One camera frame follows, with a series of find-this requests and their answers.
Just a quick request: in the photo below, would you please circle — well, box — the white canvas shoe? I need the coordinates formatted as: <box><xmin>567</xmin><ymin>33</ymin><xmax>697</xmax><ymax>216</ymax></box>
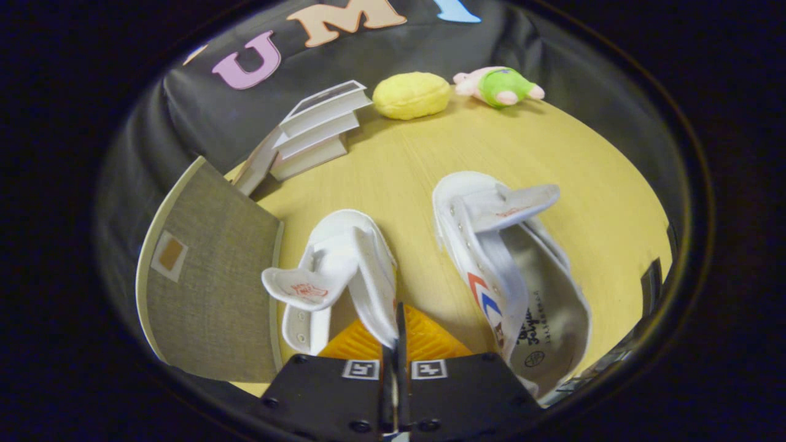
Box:
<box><xmin>432</xmin><ymin>171</ymin><xmax>593</xmax><ymax>398</ymax></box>
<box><xmin>261</xmin><ymin>209</ymin><xmax>400</xmax><ymax>357</ymax></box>

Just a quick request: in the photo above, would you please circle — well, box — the dark rectangular object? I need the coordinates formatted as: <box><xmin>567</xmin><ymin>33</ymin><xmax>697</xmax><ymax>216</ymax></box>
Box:
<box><xmin>640</xmin><ymin>258</ymin><xmax>665</xmax><ymax>315</ymax></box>

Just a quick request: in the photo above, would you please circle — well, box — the white book with dark cover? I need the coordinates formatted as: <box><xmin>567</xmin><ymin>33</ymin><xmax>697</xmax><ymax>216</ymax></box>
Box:
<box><xmin>279</xmin><ymin>80</ymin><xmax>373</xmax><ymax>139</ymax></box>

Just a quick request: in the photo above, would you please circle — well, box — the black backdrop cloth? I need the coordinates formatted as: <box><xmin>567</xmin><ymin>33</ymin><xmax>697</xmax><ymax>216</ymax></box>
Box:
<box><xmin>95</xmin><ymin>0</ymin><xmax>691</xmax><ymax>344</ymax></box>

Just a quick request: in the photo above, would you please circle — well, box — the brown booklet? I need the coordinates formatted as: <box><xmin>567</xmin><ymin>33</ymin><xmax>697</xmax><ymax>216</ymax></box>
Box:
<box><xmin>230</xmin><ymin>126</ymin><xmax>289</xmax><ymax>197</ymax></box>

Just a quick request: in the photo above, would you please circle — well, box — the grey fabric storage box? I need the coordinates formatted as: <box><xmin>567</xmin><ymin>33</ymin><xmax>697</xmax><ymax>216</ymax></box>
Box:
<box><xmin>135</xmin><ymin>156</ymin><xmax>285</xmax><ymax>384</ymax></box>

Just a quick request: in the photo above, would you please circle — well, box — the pink and green plush toy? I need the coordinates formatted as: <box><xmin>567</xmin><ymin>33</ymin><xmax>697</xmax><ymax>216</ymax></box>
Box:
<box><xmin>453</xmin><ymin>66</ymin><xmax>546</xmax><ymax>110</ymax></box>

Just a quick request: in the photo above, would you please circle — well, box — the yellow plush cushion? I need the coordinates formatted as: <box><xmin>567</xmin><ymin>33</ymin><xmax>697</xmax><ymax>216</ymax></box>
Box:
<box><xmin>372</xmin><ymin>72</ymin><xmax>453</xmax><ymax>121</ymax></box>

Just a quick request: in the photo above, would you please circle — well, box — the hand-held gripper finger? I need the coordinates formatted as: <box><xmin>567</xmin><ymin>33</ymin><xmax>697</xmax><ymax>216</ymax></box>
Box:
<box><xmin>396</xmin><ymin>301</ymin><xmax>546</xmax><ymax>442</ymax></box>
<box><xmin>259</xmin><ymin>316</ymin><xmax>397</xmax><ymax>442</ymax></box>

